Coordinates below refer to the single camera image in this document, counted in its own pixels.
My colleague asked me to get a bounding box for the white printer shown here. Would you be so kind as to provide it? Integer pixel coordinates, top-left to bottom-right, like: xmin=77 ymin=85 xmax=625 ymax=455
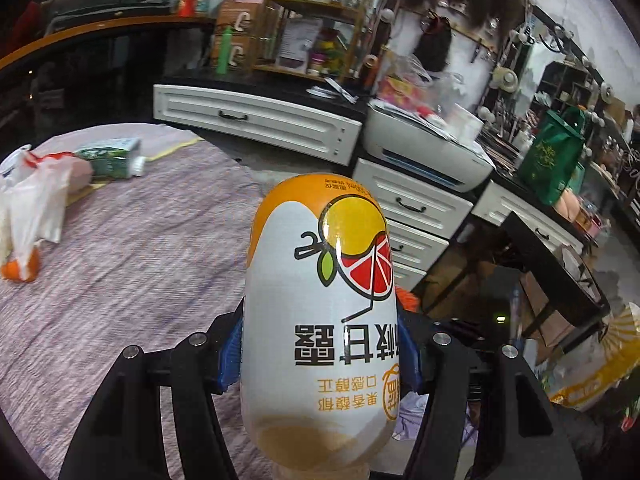
xmin=362 ymin=105 xmax=496 ymax=193

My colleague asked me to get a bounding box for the white orange-print bottle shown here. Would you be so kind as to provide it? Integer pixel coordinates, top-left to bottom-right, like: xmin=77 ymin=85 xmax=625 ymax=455
xmin=240 ymin=174 xmax=399 ymax=480

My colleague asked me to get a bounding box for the clear bag with red items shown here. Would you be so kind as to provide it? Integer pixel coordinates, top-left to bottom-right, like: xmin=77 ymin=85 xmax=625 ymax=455
xmin=377 ymin=52 xmax=466 ymax=116

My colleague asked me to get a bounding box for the green spray bottle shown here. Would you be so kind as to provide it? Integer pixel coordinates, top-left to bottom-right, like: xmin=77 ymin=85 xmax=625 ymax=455
xmin=216 ymin=25 xmax=233 ymax=75

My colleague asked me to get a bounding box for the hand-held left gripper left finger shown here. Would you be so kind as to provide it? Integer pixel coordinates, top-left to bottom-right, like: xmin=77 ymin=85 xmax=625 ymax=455
xmin=59 ymin=310 xmax=246 ymax=480

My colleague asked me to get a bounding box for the large white cabinet drawer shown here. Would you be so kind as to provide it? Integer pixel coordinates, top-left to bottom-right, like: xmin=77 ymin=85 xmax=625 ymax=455
xmin=352 ymin=158 xmax=473 ymax=241

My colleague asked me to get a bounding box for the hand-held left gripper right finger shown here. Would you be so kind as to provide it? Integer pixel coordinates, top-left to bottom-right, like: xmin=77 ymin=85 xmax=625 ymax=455
xmin=397 ymin=312 xmax=583 ymax=480

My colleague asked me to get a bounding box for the small white cabinet drawer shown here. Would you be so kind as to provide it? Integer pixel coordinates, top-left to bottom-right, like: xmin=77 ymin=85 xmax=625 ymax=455
xmin=392 ymin=260 xmax=428 ymax=293

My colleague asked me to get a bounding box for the lilac cloth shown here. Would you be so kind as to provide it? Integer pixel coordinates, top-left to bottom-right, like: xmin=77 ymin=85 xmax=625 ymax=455
xmin=397 ymin=392 xmax=432 ymax=441

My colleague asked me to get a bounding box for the brown cardboard box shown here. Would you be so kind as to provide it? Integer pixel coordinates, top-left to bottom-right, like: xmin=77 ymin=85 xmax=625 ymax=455
xmin=216 ymin=0 xmax=264 ymax=36
xmin=212 ymin=34 xmax=256 ymax=68

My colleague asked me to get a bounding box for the printed paper sheet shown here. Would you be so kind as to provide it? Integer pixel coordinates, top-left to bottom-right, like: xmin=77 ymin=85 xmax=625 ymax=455
xmin=277 ymin=16 xmax=326 ymax=68

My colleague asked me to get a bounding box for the medium white cabinet drawer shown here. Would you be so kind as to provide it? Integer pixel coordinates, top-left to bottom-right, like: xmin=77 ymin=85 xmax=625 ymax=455
xmin=385 ymin=217 xmax=450 ymax=273

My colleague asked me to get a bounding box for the yellow printed sack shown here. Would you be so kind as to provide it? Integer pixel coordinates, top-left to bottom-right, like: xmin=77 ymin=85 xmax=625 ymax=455
xmin=550 ymin=305 xmax=640 ymax=413

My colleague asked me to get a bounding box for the green tote bag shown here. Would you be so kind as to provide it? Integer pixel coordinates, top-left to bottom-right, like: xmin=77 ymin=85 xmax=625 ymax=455
xmin=517 ymin=106 xmax=586 ymax=206

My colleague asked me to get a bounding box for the wooden shelf rack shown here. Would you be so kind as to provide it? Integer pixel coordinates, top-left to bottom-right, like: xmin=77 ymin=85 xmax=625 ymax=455
xmin=252 ymin=0 xmax=388 ymax=81

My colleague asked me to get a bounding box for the white plastic bag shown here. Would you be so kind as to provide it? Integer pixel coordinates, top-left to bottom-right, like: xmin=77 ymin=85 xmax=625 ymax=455
xmin=0 ymin=152 xmax=73 ymax=261

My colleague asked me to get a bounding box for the orange fruit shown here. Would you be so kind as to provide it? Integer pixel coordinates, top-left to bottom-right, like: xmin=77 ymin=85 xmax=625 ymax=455
xmin=0 ymin=247 xmax=41 ymax=282

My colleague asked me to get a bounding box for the black wig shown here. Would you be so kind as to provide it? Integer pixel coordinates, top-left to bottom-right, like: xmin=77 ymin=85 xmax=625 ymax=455
xmin=412 ymin=17 xmax=452 ymax=73

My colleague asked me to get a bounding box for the wide white drawer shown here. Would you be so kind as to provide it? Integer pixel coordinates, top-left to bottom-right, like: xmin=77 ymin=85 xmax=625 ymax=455
xmin=152 ymin=84 xmax=363 ymax=166

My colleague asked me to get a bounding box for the green drink carton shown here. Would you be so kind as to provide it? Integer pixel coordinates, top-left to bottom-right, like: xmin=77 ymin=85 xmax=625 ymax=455
xmin=74 ymin=137 xmax=147 ymax=179

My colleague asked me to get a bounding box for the wooden counter shelf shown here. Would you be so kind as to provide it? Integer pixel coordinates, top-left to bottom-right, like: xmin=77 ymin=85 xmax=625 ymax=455
xmin=0 ymin=15 xmax=216 ymax=73

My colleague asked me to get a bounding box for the small straw hat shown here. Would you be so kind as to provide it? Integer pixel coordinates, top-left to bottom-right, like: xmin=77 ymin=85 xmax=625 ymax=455
xmin=490 ymin=67 xmax=519 ymax=93

